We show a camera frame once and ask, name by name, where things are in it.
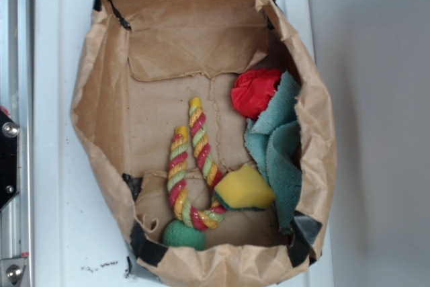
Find aluminium frame rail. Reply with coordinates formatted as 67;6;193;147
1;0;34;286

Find red crumpled paper ball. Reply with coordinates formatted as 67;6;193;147
230;68;282;121

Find teal microfiber cloth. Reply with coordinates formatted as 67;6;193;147
244;73;302;234

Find brown paper bag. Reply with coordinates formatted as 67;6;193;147
71;0;337;286

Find black metal bracket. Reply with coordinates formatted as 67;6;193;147
0;106;20;210

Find red yellow green rope toy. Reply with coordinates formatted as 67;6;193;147
167;97;226;231

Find green ball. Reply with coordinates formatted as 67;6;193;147
162;220;206;251

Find yellow green sponge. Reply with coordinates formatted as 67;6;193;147
214;164;276;210

